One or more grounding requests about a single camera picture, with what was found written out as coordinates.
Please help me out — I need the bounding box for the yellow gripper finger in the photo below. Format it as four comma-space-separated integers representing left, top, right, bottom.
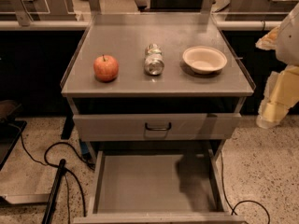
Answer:
255, 26, 279, 50
256, 65, 299, 129

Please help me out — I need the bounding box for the red apple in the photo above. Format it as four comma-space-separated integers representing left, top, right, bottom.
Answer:
93, 55, 119, 82

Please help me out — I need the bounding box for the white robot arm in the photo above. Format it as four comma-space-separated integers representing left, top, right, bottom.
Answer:
256, 5, 299, 129

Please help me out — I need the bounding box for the grey drawer cabinet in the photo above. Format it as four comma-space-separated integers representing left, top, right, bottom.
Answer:
62, 13, 254, 153

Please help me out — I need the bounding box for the grey open middle drawer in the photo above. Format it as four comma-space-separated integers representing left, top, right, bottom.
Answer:
74, 149, 244, 224

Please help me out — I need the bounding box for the grey top drawer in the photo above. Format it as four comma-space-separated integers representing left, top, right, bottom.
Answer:
73, 113, 241, 142

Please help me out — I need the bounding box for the white paper bowl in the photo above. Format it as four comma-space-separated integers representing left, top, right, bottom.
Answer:
182, 46, 227, 74

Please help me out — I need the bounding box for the silver soda can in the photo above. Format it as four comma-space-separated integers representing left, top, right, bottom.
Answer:
144, 44, 164, 76

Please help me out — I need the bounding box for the black bar on floor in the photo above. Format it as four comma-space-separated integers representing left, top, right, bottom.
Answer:
42, 159, 66, 224

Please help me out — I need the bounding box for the dark equipment base left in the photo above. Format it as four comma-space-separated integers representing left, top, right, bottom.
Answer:
0, 100, 26, 170

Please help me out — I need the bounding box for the black drawer handle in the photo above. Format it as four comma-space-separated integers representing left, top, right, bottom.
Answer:
145, 122, 172, 132

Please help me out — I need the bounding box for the black floor cable right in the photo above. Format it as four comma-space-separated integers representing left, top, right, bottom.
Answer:
220, 152, 271, 224

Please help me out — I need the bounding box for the grey metal post left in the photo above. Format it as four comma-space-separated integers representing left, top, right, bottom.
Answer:
9, 0, 32, 26

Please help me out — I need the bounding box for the white horizontal rail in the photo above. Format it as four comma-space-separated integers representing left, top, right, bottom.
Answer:
0, 20, 281, 31

